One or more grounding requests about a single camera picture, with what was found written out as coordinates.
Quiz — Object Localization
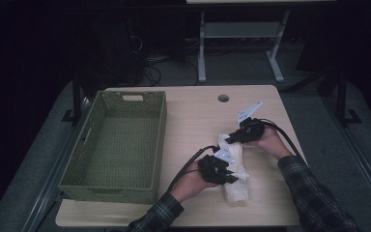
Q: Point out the left hand-held gripper black cable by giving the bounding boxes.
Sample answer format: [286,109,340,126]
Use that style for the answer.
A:
[166,145,220,192]

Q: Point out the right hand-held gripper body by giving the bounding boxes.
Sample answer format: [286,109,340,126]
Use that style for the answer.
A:
[237,101,266,144]

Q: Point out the person's left hand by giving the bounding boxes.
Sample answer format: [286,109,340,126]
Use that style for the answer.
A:
[169,168,220,203]

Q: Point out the white cloth with brown print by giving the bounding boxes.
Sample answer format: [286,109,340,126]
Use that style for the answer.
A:
[217,133,250,203]

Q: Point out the dark computer tower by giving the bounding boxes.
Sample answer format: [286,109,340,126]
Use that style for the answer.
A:
[76,13,146,95]

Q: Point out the green woven basket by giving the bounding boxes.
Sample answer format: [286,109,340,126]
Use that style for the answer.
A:
[57,90,168,206]

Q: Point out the person's right hand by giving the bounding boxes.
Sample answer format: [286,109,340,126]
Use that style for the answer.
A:
[243,127,294,160]

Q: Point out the white metal table frame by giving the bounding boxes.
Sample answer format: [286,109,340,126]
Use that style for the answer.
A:
[196,9,291,84]

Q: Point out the bundle of dark floor cables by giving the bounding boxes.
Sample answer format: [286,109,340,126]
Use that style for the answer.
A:
[143,56,201,86]

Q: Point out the right hand-held gripper black cable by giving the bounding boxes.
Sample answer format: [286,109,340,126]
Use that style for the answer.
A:
[254,118,308,165]

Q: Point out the hand-held gripper black cable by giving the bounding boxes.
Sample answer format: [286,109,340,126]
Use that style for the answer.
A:
[254,118,308,165]
[166,145,220,192]

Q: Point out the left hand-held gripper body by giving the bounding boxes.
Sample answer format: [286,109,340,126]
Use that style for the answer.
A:
[197,147,236,186]

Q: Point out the black metal post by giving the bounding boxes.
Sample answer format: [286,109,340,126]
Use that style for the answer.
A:
[61,71,84,127]
[336,67,362,125]

